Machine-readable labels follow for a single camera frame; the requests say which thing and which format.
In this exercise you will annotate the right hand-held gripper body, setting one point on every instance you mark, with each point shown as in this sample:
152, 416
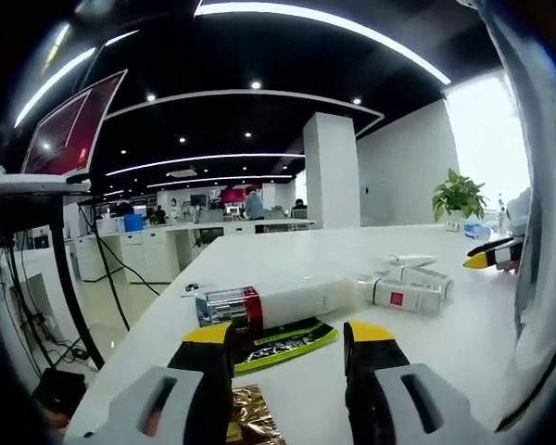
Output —
519, 213

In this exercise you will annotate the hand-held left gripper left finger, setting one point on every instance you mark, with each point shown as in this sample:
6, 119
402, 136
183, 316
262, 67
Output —
185, 398

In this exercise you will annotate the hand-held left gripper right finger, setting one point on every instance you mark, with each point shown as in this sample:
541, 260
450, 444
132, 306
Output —
375, 371

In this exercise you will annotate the slim white skincare tube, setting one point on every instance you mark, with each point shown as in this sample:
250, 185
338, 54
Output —
412, 259

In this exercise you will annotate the small white box red label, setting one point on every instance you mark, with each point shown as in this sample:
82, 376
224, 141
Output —
408, 299

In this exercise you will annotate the large white red-banded skincare bottle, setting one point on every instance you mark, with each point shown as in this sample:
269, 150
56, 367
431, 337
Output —
301, 301

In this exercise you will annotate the tissue pack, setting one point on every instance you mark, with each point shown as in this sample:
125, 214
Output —
476, 232

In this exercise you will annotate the person's light blue clothing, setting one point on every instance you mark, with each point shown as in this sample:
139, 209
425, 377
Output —
544, 185

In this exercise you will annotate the potted green plant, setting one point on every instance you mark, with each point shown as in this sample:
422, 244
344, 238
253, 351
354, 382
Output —
458, 192

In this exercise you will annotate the gold foil wrapper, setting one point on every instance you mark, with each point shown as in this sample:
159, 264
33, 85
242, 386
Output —
255, 412

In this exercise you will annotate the green and black packet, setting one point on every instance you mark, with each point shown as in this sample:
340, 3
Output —
287, 345

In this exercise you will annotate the white office counter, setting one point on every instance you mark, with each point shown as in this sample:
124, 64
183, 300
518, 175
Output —
167, 245

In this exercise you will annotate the black stand pole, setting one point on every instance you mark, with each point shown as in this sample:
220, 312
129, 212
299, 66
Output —
69, 278

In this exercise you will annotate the blue bin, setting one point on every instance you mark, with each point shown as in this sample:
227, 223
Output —
133, 222

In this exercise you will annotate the pink sign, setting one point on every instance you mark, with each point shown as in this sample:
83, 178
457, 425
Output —
231, 194

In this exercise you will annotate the white monitor shelf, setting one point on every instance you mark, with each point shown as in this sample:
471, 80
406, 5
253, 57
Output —
37, 181

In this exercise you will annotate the computer monitor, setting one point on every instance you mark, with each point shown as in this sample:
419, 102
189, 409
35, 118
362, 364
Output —
67, 130

